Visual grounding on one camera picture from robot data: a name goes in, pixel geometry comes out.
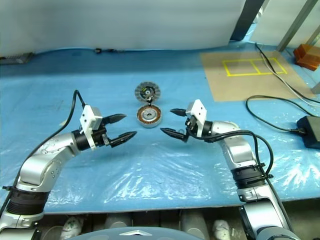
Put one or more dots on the blue plastic table sheet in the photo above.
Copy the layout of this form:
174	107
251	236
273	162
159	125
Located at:
160	170

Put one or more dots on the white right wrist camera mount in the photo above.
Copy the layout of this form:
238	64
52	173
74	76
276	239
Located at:
198	110

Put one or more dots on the orange brown block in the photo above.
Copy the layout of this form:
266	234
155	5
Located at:
307	56

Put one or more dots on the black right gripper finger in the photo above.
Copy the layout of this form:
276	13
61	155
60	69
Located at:
175	134
178	112

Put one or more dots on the white backdrop board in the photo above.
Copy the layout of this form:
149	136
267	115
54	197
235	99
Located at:
112	22

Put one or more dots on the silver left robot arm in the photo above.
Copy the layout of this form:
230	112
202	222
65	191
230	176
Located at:
37	162

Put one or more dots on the grey flat device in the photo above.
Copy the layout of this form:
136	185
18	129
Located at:
17	58

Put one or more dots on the brown cardboard sheet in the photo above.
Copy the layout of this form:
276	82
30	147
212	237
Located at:
250	82

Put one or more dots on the grey robot torso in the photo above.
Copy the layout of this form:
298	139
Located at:
140	233

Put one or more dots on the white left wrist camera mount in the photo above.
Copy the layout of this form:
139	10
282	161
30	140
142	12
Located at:
90	117

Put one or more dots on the aluminium profile post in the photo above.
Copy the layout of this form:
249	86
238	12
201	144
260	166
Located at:
296	25

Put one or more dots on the white shoe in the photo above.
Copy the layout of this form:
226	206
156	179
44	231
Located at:
221	228
71	226

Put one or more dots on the dark post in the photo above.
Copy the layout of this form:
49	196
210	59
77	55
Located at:
246	20

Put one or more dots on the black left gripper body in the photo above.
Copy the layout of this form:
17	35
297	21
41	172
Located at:
101	137

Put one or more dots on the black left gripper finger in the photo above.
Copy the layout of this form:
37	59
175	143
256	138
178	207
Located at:
123	138
116	118

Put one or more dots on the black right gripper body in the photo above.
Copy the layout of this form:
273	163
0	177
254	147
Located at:
191	126

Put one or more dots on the yellow tape rectangle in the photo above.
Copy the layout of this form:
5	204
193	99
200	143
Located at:
253	60

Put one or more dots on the finned silver motor cover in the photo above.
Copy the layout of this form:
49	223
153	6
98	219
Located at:
147	91

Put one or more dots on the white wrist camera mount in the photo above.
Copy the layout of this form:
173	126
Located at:
198	110
90	117

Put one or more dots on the small black connector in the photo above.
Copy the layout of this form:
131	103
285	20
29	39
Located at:
98	50

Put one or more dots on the black power adapter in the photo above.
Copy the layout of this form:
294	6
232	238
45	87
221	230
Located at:
311	130

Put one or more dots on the grey rounded shape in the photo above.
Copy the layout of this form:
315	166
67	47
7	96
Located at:
117	221
195	222

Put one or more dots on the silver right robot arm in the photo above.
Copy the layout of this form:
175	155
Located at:
237	150

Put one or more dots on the round motor base copper windings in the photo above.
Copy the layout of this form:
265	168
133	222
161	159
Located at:
149	116

